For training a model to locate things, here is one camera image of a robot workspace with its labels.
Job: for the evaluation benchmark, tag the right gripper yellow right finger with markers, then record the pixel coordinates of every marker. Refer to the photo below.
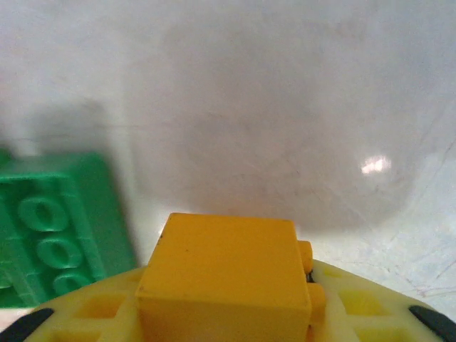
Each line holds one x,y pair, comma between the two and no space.
374,313

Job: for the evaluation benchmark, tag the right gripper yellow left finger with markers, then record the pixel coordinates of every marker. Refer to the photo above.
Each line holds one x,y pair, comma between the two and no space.
82,313

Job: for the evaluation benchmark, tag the green lego brick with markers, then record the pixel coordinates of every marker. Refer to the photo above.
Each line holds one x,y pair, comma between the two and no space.
53,221

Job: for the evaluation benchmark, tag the yellow lego brick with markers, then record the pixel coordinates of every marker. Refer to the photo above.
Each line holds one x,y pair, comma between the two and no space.
224,278

